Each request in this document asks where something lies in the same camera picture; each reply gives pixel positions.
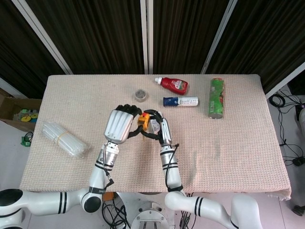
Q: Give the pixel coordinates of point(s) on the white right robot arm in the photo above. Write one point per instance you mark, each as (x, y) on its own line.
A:
(172, 174)

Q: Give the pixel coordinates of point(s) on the small black floor device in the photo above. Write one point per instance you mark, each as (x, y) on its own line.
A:
(297, 161)

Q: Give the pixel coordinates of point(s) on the blue and white bottle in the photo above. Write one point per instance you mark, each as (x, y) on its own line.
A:
(183, 101)

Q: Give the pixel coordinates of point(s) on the brown cardboard box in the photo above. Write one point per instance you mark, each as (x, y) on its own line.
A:
(12, 105)

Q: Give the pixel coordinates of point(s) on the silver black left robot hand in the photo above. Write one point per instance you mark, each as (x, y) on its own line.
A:
(118, 126)

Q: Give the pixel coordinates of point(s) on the yellow tape measure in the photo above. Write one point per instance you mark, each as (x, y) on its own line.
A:
(144, 120)

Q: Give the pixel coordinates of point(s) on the black shoe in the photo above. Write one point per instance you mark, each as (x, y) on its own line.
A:
(299, 210)

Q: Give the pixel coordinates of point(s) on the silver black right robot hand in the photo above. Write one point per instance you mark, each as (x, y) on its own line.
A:
(166, 132)

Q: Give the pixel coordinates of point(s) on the red ketchup bottle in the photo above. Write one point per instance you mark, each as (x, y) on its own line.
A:
(175, 86)

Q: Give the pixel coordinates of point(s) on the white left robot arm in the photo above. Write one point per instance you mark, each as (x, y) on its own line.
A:
(98, 176)

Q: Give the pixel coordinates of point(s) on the white partition post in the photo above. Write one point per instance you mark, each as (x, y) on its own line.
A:
(146, 35)
(286, 80)
(43, 35)
(218, 35)

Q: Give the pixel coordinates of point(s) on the colourful toy parts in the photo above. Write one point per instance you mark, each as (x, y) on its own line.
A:
(27, 117)

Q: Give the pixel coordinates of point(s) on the clear tape roll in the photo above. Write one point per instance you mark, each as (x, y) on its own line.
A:
(140, 95)

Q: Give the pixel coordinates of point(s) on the small white printed box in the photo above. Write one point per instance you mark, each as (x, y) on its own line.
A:
(155, 125)

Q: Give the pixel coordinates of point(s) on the green plastic object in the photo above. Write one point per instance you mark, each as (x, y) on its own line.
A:
(25, 140)

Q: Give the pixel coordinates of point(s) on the beige woven tablecloth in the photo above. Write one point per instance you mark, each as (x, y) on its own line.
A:
(214, 148)

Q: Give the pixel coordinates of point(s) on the green chips can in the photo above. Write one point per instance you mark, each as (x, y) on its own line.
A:
(216, 97)

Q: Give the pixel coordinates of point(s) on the bundle of clear glue sticks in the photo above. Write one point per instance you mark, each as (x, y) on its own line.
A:
(62, 138)

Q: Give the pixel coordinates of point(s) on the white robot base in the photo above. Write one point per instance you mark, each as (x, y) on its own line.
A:
(150, 217)

